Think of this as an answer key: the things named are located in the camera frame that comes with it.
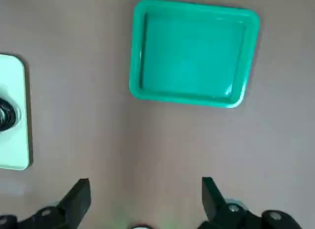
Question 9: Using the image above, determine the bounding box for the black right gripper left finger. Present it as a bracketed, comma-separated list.
[0, 178, 92, 229]

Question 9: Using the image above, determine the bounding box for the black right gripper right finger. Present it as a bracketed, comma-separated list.
[196, 177, 302, 229]

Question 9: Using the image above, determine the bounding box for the black braided cable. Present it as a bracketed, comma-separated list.
[0, 98, 19, 134]
[0, 97, 19, 133]

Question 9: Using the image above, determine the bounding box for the pale green tray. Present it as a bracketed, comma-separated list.
[0, 53, 34, 171]

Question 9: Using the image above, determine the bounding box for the green plastic tray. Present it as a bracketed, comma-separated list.
[129, 0, 261, 109]

